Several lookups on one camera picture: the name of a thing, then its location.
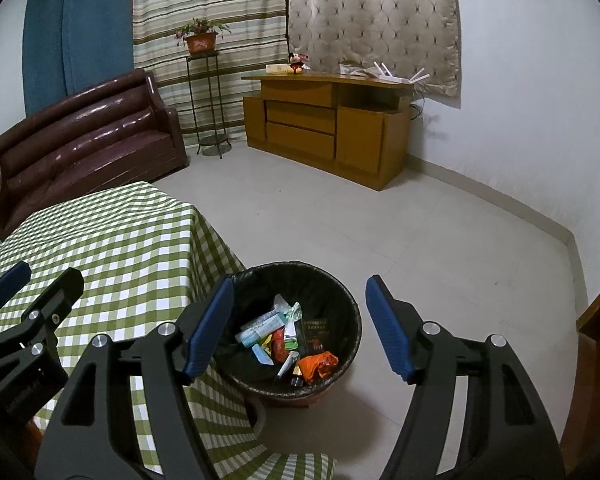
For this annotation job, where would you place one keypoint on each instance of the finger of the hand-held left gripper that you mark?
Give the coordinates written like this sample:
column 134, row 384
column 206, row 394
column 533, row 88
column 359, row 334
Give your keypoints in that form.
column 10, row 282
column 60, row 295

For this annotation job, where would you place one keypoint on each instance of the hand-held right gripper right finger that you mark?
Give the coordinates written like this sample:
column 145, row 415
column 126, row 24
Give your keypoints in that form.
column 387, row 335

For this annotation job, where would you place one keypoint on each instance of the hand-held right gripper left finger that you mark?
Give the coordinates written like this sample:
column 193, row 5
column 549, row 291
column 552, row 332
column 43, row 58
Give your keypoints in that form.
column 210, row 335

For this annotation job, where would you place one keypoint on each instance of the white tube with green print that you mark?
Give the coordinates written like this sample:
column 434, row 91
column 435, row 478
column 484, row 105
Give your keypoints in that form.
column 257, row 331

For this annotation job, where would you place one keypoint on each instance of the light blue tube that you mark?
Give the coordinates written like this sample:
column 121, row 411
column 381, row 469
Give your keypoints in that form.
column 262, row 356

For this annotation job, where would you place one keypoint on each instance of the orange plastic bag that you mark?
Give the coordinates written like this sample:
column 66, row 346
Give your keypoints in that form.
column 278, row 346
column 319, row 364

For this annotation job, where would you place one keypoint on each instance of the bin with black liner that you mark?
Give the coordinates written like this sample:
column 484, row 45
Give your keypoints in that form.
column 330, row 290

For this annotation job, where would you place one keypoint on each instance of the dark cardboard box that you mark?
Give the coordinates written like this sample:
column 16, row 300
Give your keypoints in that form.
column 314, row 332

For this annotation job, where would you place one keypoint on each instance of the white and green wrapper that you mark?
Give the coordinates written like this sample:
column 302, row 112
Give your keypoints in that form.
column 291, row 332

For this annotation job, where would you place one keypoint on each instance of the green checked tablecloth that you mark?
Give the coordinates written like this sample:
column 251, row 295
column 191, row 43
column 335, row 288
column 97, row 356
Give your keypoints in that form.
column 130, row 230

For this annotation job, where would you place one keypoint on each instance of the dark brown leather sofa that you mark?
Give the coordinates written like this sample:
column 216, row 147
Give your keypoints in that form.
column 80, row 145

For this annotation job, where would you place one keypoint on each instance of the black metal plant stand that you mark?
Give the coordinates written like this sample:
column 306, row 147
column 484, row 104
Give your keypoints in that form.
column 214, row 149

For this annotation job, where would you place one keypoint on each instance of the wooden door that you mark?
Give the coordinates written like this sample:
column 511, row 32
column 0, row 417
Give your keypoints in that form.
column 597, row 385

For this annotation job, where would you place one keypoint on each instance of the wooden cabinet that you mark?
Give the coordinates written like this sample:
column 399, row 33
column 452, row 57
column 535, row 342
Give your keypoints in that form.
column 300, row 130

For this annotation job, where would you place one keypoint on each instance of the white router with antennas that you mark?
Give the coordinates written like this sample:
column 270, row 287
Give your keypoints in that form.
column 395, row 79

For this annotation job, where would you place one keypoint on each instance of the blue curtain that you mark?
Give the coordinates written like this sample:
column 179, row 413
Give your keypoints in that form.
column 75, row 25

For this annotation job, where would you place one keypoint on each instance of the clear plastic bag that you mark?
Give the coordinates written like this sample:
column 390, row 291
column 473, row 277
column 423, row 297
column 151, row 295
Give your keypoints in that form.
column 352, row 67

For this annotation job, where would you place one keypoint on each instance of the tissue box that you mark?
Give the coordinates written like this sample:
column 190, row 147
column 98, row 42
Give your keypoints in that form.
column 276, row 69

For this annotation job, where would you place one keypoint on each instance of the small plush toy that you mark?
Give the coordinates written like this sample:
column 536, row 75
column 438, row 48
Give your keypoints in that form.
column 296, row 62

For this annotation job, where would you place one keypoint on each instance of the potted plant in orange pot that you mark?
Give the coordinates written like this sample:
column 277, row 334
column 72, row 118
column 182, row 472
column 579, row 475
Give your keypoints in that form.
column 201, row 44

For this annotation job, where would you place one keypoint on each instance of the beige diamond pattern curtain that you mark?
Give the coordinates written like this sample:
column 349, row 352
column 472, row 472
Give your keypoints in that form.
column 370, row 10

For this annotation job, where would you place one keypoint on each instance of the striped curtain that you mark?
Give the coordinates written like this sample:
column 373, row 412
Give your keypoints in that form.
column 240, row 5

